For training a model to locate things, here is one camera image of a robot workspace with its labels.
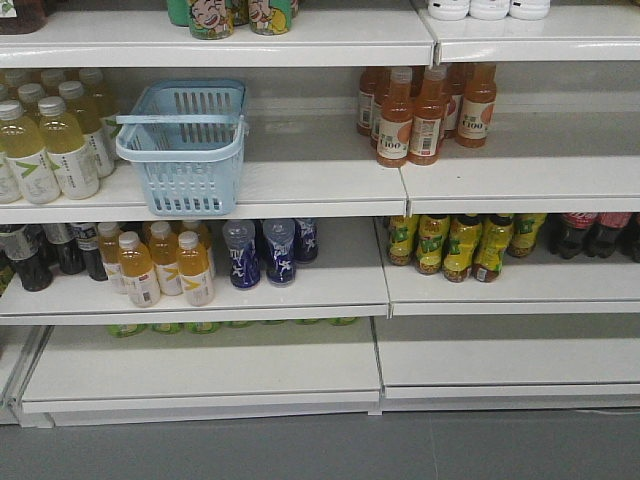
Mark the blue sports drink bottle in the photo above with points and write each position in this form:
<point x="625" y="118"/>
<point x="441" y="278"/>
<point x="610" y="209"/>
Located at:
<point x="305" y="240"/>
<point x="239" y="236"/>
<point x="279" y="234"/>

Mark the yellow iced tea bottle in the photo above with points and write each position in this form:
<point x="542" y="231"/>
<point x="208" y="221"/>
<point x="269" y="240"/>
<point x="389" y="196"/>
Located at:
<point x="402" y="230"/>
<point x="526" y="229"/>
<point x="432" y="232"/>
<point x="464" y="236"/>
<point x="496" y="236"/>

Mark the orange C100 juice bottle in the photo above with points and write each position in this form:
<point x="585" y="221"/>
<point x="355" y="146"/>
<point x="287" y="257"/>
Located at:
<point x="428" y="117"/>
<point x="477" y="106"/>
<point x="396" y="120"/>

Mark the white metal shelving unit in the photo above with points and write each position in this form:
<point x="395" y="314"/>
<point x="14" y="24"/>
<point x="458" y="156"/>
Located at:
<point x="355" y="334"/>

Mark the green cartoon tea bottle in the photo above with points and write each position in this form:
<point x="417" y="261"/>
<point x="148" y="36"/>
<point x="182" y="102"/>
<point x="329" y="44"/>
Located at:
<point x="270" y="17"/>
<point x="210" y="19"/>

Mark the light blue plastic basket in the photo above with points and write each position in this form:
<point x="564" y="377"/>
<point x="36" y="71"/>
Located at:
<point x="185" y="140"/>

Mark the orange vitamin drink bottle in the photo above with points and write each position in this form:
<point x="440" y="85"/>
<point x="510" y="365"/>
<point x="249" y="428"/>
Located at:
<point x="109" y="233"/>
<point x="163" y="245"/>
<point x="194" y="270"/>
<point x="138" y="270"/>

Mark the dark tea bottle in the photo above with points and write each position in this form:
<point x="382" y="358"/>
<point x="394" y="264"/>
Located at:
<point x="21" y="246"/>
<point x="61" y="236"/>
<point x="86" y="236"/>

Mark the pale yellow drink bottle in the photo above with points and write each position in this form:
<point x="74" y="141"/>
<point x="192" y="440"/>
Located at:
<point x="85" y="110"/>
<point x="68" y="152"/>
<point x="26" y="154"/>

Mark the dark cola bottle red label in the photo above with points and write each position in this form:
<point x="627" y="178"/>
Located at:
<point x="569" y="232"/>
<point x="603" y="237"/>

